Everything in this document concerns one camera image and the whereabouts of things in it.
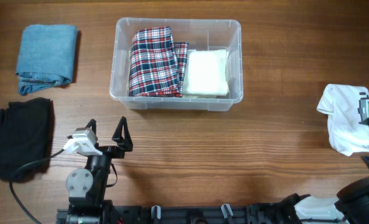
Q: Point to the clear plastic storage bin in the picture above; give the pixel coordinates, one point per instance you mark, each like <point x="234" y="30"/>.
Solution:
<point x="201" y="34"/>

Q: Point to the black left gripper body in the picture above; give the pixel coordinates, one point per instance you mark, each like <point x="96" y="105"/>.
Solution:
<point x="114" y="152"/>

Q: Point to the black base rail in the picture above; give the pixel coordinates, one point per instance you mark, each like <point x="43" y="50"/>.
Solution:
<point x="249" y="214"/>

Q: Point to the white printed t-shirt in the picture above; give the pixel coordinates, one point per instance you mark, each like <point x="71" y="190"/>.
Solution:
<point x="346" y="108"/>

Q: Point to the folded blue denim jeans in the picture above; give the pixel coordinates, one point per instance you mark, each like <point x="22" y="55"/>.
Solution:
<point x="46" y="57"/>

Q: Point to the black folded garment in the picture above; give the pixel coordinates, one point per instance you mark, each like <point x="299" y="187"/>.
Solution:
<point x="24" y="136"/>

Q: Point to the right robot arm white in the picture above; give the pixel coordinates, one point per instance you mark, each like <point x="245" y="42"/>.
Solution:
<point x="351" y="205"/>

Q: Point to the cream cloth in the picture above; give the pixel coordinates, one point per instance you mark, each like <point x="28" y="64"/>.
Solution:
<point x="205" y="74"/>

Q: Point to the red navy plaid shirt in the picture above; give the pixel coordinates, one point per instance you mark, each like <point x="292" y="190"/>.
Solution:
<point x="157" y="64"/>

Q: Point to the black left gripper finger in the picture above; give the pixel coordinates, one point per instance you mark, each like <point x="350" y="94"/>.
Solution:
<point x="92" y="125"/>
<point x="122" y="136"/>

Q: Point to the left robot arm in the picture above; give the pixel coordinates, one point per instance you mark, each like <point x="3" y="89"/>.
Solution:
<point x="87" y="186"/>

